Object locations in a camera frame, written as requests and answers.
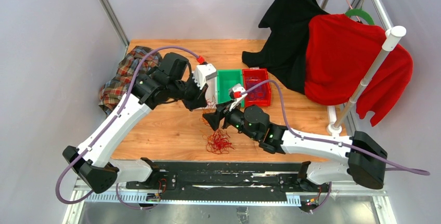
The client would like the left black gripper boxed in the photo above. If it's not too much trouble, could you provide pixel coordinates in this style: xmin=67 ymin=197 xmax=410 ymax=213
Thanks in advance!
xmin=169 ymin=73 xmax=209 ymax=112

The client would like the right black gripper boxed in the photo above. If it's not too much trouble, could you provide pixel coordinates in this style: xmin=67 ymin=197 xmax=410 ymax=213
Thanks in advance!
xmin=203 ymin=100 xmax=258 ymax=141

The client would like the orange thin cable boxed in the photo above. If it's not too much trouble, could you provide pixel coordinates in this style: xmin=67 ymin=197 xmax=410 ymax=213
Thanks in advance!
xmin=200 ymin=95 xmax=219 ymax=137

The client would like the red thin cable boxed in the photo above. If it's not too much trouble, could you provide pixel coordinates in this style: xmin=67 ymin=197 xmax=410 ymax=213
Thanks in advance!
xmin=205 ymin=128 xmax=236 ymax=155

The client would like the purple thin cable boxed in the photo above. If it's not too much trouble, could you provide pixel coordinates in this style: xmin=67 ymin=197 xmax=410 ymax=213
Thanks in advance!
xmin=247 ymin=84 xmax=269 ymax=102

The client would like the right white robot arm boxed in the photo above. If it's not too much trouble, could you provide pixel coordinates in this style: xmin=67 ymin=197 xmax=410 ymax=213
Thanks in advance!
xmin=203 ymin=102 xmax=387 ymax=191

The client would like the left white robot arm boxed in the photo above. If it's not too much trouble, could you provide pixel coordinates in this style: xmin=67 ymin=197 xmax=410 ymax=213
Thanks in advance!
xmin=62 ymin=52 xmax=217 ymax=194

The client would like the white plastic bin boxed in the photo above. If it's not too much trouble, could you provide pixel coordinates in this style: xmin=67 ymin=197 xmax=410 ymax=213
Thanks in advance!
xmin=205 ymin=73 xmax=217 ymax=104

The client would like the green plastic bin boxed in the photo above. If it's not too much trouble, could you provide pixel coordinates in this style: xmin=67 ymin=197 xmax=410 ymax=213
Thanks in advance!
xmin=216 ymin=69 xmax=243 ymax=103

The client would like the red plastic bin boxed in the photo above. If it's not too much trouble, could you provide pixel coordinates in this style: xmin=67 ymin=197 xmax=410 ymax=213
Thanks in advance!
xmin=242 ymin=69 xmax=271 ymax=107

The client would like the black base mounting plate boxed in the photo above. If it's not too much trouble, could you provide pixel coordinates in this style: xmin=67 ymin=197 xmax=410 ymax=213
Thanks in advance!
xmin=126 ymin=161 xmax=329 ymax=196

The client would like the plaid flannel shirt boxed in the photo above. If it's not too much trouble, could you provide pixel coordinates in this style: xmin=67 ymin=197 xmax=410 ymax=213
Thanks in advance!
xmin=98 ymin=46 xmax=152 ymax=115

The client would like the black t-shirt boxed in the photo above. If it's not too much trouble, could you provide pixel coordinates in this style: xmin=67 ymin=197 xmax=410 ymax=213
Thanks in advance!
xmin=242 ymin=0 xmax=327 ymax=94

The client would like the red t-shirt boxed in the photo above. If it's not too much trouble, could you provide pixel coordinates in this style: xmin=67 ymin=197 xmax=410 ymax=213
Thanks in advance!
xmin=304 ymin=14 xmax=413 ymax=126

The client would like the green hanger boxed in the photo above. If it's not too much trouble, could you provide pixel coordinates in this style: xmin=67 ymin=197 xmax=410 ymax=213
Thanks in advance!
xmin=345 ymin=8 xmax=375 ymax=25

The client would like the white clothes rack pole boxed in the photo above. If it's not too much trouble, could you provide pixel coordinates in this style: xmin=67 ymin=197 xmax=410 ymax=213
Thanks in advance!
xmin=327 ymin=25 xmax=407 ymax=137

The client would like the metal rack top bar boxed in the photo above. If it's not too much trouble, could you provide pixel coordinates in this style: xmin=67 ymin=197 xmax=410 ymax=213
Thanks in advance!
xmin=371 ymin=0 xmax=393 ymax=30

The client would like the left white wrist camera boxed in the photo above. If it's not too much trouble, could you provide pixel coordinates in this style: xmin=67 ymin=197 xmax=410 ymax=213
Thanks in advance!
xmin=193 ymin=63 xmax=217 ymax=89

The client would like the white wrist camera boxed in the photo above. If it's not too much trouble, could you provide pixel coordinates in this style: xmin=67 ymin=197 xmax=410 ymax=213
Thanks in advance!
xmin=229 ymin=83 xmax=247 ymax=111
xmin=193 ymin=63 xmax=217 ymax=89

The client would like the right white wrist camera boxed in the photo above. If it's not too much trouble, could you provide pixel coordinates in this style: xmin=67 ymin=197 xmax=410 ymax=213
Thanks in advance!
xmin=229 ymin=83 xmax=247 ymax=111

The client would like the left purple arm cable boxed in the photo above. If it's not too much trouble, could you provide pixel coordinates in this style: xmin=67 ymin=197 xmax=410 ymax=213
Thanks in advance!
xmin=56 ymin=46 xmax=205 ymax=205

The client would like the slotted aluminium rail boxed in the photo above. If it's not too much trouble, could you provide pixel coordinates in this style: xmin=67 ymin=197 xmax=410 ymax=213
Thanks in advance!
xmin=85 ymin=183 xmax=301 ymax=207

